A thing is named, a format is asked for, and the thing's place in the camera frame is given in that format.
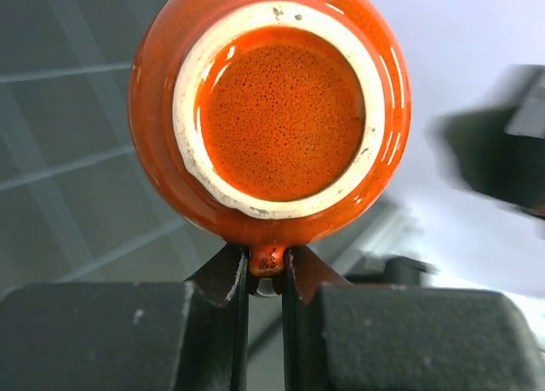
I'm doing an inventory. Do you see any black grid mat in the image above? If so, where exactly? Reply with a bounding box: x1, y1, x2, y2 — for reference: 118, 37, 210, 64
0, 0, 401, 358

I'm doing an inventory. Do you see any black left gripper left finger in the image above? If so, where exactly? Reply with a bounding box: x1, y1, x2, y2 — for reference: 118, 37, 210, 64
1, 244, 248, 390

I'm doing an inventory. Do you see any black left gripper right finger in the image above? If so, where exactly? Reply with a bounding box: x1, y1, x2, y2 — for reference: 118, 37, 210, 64
282, 246, 544, 390

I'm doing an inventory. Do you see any orange glazed ceramic mug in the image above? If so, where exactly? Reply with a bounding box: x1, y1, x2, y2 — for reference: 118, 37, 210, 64
129, 0, 411, 277

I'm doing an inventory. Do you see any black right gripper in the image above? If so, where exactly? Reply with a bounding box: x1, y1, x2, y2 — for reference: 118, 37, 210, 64
427, 65, 544, 219

